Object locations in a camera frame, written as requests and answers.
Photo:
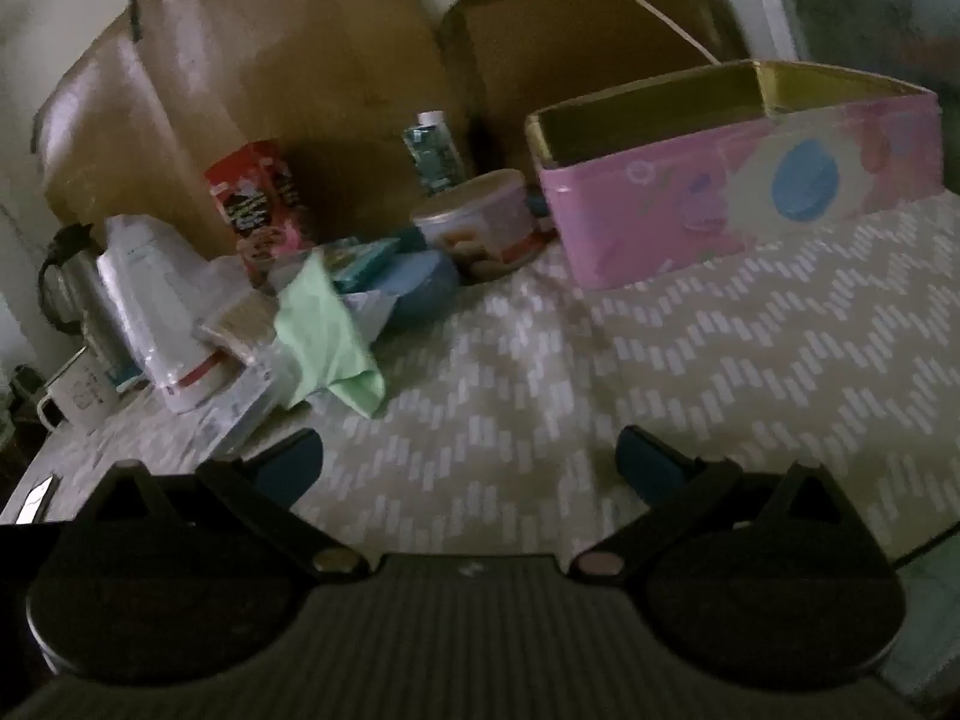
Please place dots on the pink cardboard box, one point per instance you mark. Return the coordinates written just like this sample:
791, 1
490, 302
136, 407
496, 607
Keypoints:
675, 202

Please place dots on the red snack bag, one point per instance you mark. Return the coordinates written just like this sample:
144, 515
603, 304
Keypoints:
259, 195

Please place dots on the chevron patterned tablecloth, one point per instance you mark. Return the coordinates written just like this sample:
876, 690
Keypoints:
525, 390

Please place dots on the clear sleeve of plastic cups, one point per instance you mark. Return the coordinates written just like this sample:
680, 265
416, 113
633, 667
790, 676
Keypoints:
150, 300

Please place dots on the round cookie tin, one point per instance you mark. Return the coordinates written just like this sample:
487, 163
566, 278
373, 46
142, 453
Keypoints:
480, 221

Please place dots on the green white carton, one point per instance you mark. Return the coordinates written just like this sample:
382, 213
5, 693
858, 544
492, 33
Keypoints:
431, 157

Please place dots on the steel thermos flask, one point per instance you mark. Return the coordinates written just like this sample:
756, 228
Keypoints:
67, 277

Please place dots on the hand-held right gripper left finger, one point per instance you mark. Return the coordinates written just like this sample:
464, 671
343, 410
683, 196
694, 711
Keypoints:
289, 465

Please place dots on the white mug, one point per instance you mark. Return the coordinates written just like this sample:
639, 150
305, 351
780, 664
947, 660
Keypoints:
82, 394

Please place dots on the light green cloth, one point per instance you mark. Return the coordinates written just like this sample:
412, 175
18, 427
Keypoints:
322, 330

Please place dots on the white paper packet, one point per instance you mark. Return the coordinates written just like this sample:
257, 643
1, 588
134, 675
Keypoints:
232, 412

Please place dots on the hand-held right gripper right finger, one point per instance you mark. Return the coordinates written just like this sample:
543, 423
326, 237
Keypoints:
649, 465

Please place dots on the brown cardboard box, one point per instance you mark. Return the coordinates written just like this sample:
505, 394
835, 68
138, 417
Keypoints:
585, 37

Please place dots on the large cardboard sheet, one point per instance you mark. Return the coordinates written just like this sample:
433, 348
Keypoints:
262, 52

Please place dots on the wet wipes pack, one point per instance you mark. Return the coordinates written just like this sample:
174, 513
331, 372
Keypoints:
360, 262

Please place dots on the blue plastic case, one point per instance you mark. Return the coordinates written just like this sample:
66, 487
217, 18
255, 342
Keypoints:
420, 289

